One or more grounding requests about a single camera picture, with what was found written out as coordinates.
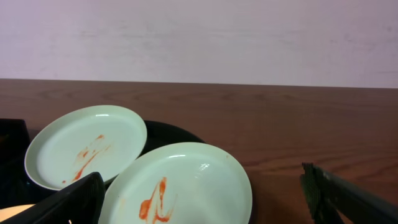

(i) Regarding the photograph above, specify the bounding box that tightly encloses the rectangular black water tray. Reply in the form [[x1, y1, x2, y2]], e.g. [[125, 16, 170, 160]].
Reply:
[[1, 119, 30, 163]]

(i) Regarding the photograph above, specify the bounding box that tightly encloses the yellow plate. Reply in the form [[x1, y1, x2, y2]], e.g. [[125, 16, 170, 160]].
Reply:
[[0, 204, 34, 222]]

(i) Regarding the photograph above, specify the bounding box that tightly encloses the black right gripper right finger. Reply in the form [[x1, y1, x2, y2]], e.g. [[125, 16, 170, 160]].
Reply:
[[300, 163, 397, 224]]

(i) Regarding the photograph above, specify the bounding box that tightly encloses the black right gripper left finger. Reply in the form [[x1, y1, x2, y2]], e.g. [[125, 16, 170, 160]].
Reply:
[[2, 172, 106, 224]]

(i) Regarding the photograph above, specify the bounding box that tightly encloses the green plate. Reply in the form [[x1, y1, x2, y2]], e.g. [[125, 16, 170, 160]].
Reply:
[[99, 142, 252, 224]]

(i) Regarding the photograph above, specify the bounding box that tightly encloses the green plate stained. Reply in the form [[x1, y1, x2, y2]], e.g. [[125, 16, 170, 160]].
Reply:
[[24, 105, 147, 190]]

